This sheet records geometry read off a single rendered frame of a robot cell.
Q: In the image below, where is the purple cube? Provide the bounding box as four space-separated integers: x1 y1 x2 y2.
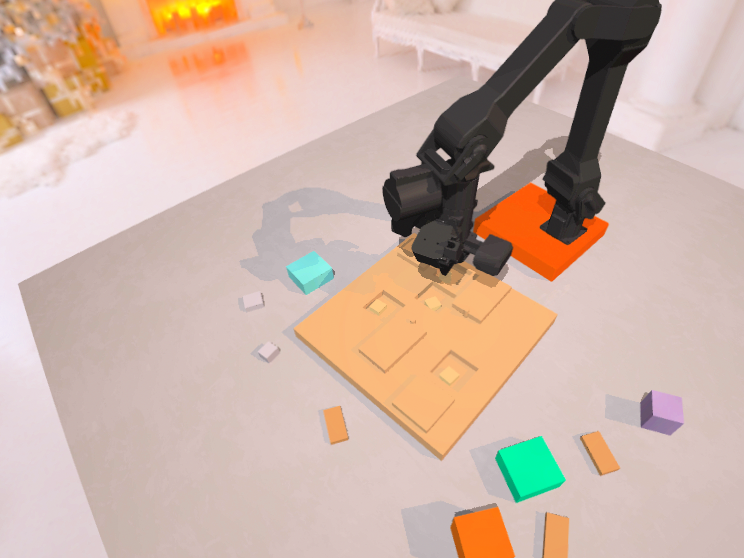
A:
640 390 684 436

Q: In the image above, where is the green square block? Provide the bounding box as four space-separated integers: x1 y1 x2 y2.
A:
495 436 566 503

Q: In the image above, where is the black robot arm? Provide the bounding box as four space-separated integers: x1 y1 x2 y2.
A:
382 0 662 268

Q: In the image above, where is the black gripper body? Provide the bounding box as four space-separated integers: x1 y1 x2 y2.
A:
391 200 514 276

